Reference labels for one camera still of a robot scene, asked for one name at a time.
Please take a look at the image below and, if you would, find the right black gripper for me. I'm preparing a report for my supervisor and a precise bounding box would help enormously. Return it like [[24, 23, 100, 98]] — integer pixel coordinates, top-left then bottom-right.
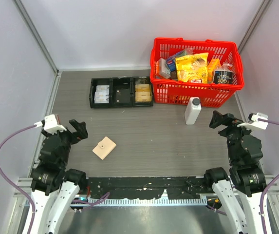
[[209, 110, 257, 163]]

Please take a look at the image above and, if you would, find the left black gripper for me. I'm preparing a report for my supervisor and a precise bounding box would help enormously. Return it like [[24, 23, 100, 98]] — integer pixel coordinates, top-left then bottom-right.
[[43, 118, 88, 166]]

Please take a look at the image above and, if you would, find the beige leather card holder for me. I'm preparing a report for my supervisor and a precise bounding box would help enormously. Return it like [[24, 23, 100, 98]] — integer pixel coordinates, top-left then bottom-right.
[[93, 136, 116, 160]]

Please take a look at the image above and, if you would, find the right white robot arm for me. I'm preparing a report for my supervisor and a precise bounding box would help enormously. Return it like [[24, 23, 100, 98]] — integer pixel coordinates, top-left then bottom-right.
[[203, 111, 272, 234]]

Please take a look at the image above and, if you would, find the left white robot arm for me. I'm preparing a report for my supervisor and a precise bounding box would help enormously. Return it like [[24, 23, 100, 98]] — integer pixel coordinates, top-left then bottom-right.
[[22, 119, 88, 234]]

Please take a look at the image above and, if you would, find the white cards stack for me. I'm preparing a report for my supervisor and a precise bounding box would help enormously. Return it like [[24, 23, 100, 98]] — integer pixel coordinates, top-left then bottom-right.
[[94, 85, 110, 104]]

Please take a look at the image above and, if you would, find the black card in tray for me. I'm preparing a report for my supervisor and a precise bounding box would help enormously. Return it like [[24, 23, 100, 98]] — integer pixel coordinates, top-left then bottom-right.
[[112, 85, 130, 105]]

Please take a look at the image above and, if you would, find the black three-compartment card tray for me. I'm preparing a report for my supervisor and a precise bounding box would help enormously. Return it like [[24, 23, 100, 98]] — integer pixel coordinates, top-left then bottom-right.
[[89, 77, 154, 108]]

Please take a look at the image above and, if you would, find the gold cards stack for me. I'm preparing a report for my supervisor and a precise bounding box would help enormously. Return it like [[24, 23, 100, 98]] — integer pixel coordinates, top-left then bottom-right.
[[135, 84, 151, 102]]

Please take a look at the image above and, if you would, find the white plastic bottle black cap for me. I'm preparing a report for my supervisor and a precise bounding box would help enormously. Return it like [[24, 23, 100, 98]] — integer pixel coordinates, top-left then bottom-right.
[[184, 97, 202, 125]]

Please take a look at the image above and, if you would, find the orange snack box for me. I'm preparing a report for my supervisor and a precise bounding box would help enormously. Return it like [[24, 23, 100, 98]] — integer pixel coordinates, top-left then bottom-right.
[[207, 58, 221, 83]]

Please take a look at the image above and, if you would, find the yellow snack bag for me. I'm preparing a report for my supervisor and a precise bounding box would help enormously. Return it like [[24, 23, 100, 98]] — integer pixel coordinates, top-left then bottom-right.
[[175, 53, 208, 84]]

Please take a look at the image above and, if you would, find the red plastic shopping basket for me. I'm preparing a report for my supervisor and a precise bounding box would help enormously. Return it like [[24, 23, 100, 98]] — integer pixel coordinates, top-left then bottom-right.
[[150, 38, 244, 108]]

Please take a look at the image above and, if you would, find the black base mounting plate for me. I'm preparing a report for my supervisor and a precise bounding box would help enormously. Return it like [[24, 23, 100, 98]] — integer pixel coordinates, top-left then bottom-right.
[[59, 175, 234, 199]]

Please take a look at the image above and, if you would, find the grey boxed item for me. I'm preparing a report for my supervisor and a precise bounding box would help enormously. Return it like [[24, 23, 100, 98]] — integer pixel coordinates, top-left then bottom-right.
[[156, 58, 171, 79]]

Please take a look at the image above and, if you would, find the blue snack packet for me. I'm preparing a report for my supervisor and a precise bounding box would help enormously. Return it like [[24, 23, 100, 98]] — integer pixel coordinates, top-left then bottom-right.
[[166, 48, 193, 72]]

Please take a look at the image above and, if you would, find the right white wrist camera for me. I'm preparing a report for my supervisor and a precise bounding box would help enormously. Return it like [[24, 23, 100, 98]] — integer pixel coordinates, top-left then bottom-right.
[[237, 113, 268, 131]]

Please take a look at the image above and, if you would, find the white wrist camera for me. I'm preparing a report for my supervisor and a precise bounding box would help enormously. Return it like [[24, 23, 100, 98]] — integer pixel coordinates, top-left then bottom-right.
[[237, 113, 268, 131], [34, 114, 67, 135]]

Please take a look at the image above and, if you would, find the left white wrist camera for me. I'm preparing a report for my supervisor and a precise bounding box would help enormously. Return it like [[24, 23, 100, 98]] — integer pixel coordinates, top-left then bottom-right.
[[34, 114, 67, 135]]

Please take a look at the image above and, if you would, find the white slotted cable duct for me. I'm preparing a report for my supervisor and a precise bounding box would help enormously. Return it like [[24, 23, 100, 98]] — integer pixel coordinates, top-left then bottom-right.
[[24, 196, 208, 207]]

